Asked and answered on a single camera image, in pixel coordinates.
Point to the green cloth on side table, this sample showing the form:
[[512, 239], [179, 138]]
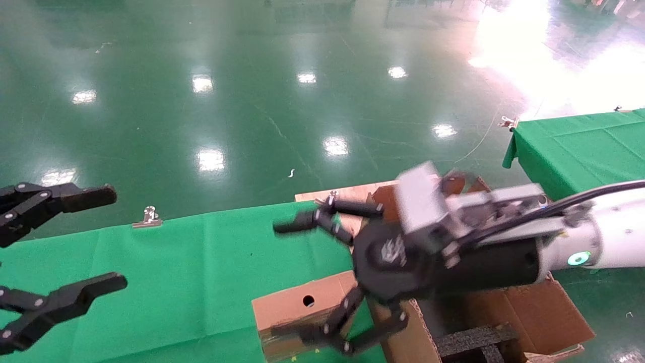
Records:
[[574, 146]]

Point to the black foam insert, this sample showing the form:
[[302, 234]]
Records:
[[468, 340]]

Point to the small brown cardboard box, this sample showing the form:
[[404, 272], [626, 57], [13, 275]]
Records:
[[287, 307]]

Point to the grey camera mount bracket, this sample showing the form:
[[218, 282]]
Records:
[[504, 201]]

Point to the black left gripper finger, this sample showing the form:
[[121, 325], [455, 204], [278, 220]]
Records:
[[65, 300], [75, 197]]

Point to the large open cardboard carton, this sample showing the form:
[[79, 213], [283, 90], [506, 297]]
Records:
[[544, 312]]

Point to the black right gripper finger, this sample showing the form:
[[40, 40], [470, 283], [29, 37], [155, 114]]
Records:
[[307, 219], [327, 334]]

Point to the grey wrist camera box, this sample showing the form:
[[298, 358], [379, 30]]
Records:
[[421, 201]]

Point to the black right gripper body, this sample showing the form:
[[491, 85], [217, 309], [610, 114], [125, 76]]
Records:
[[388, 267]]

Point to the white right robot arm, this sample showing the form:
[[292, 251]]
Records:
[[615, 232]]

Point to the large green table cloth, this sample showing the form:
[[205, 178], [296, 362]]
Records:
[[176, 262]]

